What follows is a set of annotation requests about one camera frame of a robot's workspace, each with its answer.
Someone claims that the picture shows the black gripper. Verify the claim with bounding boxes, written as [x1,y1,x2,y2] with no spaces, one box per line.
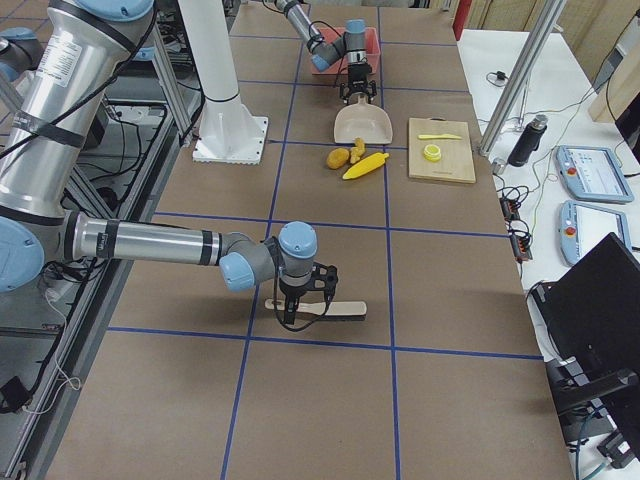
[339,62,378,105]
[279,264,338,325]

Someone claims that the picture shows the beige plastic dustpan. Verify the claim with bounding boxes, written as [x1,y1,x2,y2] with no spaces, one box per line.
[334,94,393,145]

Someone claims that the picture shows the toy ginger root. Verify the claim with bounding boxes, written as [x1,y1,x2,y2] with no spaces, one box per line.
[349,137,366,164]

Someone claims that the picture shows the brown toy potato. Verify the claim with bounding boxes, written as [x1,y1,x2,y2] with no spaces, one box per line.
[326,148,351,170]

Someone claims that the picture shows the yellow toy corn cob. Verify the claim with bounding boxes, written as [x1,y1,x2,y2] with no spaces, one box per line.
[342,152,389,180]

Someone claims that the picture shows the pink plastic bin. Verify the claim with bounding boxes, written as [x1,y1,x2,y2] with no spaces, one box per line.
[308,27,381,76]

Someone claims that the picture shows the yellow plastic knife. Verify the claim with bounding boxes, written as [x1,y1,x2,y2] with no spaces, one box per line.
[417,133,463,141]

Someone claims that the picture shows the lemon slices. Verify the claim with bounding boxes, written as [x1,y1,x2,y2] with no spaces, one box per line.
[422,144,442,162]

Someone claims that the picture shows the wooden cutting board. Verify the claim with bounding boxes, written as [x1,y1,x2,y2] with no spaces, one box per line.
[408,118,476,184]

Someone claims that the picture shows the brown paper table mat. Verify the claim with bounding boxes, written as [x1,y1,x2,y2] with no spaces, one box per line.
[47,4,576,480]

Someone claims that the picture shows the black water bottle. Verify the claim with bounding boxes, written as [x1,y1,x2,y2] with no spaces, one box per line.
[507,114,548,167]

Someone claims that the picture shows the teach pendant tablet far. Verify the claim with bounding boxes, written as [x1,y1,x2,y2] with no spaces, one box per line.
[555,145,635,204]

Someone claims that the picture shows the teach pendant tablet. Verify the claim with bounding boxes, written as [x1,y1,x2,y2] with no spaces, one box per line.
[555,145,635,204]
[559,200,632,266]

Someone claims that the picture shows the teach pendant tablet near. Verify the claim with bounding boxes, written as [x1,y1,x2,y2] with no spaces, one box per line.
[559,200,632,266]

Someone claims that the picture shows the black monitor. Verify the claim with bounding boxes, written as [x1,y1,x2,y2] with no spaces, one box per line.
[533,233,639,450]

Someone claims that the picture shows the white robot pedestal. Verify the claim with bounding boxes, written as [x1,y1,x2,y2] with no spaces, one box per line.
[180,1,268,165]

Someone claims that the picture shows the aluminium frame post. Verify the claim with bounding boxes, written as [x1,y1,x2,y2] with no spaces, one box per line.
[478,0,567,157]

